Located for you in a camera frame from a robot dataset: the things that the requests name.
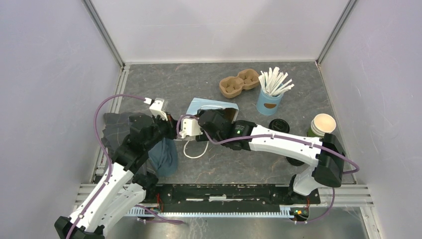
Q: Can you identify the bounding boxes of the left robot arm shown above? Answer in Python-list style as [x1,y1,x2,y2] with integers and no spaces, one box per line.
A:
[54,114,177,239]

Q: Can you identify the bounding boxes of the white wrapped straws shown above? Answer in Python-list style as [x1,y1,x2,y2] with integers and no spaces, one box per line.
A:
[258,67,295,97]

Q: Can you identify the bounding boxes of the stack of black lids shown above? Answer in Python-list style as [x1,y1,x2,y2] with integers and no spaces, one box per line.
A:
[286,157,304,166]

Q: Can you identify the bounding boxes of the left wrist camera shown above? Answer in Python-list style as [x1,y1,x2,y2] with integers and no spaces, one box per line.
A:
[143,98,168,121]

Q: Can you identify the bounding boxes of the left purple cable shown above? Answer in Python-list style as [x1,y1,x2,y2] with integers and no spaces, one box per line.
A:
[65,95,185,239]

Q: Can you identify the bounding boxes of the grey checked cloth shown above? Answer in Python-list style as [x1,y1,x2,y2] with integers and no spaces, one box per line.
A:
[101,112,150,158]

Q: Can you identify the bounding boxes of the stack of green paper cups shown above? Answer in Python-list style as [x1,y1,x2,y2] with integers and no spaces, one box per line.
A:
[307,114,336,137]

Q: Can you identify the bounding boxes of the light blue paper bag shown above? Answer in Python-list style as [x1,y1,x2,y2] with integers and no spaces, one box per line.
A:
[183,97,240,160]

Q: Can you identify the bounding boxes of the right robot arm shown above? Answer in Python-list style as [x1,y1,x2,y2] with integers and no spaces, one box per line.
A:
[198,110,345,196]

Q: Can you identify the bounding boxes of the blue cloth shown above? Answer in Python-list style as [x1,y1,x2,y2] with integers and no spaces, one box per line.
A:
[146,138,178,177]

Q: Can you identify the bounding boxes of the brown cardboard cup carrier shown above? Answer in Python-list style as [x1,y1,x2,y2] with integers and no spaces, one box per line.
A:
[219,69,260,99]

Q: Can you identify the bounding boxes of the blue straw holder cup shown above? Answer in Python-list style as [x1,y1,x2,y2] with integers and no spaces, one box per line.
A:
[256,89,283,116]

